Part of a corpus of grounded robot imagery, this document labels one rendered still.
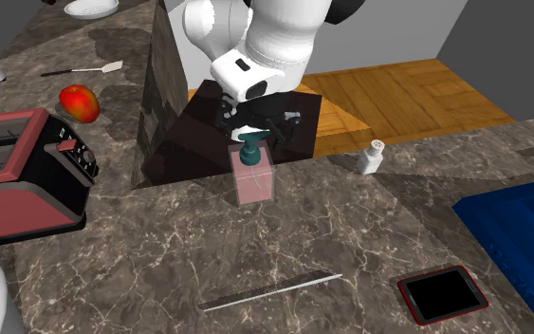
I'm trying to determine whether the red apple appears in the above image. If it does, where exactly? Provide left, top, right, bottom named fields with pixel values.
left=58, top=83, right=101, bottom=124

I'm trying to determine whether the white spatula black handle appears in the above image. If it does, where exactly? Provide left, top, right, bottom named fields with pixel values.
left=40, top=60, right=125, bottom=78

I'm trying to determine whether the pink soap dispenser teal pump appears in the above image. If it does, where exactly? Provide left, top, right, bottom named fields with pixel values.
left=229, top=130, right=276, bottom=208

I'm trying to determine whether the white salt shaker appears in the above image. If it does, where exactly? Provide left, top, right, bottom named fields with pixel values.
left=356, top=139, right=386, bottom=176

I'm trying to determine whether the white plate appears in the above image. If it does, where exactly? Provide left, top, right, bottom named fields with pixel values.
left=63, top=0, right=120, bottom=21

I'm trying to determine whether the red and black toaster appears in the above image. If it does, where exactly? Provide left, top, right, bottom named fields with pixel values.
left=0, top=107, right=101, bottom=248

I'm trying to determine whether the long grey knife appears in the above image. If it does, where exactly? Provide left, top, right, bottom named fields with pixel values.
left=196, top=271, right=344, bottom=312

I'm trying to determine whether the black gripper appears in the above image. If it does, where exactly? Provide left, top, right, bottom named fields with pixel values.
left=216, top=91, right=303, bottom=151

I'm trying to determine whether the blue sink basin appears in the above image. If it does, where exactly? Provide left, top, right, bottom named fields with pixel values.
left=451, top=175, right=534, bottom=334

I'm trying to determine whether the black tablet red case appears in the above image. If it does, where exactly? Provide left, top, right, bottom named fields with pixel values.
left=396, top=264, right=490, bottom=326

